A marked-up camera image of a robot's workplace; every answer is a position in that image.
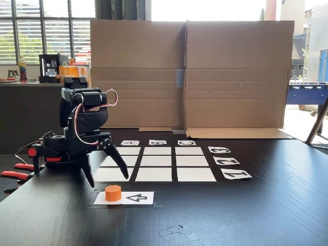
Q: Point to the round orange token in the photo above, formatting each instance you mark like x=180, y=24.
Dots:
x=113, y=193

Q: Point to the white nine-square grid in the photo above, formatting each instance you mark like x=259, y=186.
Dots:
x=159, y=164

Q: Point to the paper sheet letter A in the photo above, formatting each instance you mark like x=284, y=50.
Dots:
x=130, y=142

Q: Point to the paper sheet letter B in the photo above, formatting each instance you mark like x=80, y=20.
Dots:
x=158, y=142

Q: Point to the black clamp red knob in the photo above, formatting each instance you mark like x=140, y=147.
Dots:
x=38, y=156

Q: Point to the white arrow paper sheet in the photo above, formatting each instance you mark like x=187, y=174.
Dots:
x=138, y=198

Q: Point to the dark counter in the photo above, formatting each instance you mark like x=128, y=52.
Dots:
x=25, y=115

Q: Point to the orange juice carton pack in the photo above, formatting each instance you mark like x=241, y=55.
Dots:
x=74, y=70

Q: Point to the paper sheet letter C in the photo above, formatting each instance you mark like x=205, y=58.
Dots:
x=187, y=143

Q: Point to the black drinks machine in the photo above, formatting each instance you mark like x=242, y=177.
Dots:
x=47, y=69

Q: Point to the iced tea bottle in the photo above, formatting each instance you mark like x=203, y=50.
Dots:
x=22, y=69

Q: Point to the paper sheet number 3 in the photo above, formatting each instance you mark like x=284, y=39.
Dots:
x=219, y=150

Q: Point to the paper sheet number 2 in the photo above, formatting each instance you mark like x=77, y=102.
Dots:
x=226, y=161

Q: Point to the paper sheet number 1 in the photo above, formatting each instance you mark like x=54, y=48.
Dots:
x=235, y=174

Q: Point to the blue foosball table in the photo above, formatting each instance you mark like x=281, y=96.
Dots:
x=307, y=93

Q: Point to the slanted wooden leg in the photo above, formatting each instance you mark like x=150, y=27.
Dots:
x=316, y=123

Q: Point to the grey duct tape strip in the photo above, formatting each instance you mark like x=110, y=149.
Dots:
x=180, y=78
x=178, y=131

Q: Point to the brown cardboard wall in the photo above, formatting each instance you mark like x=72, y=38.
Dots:
x=238, y=77
x=138, y=56

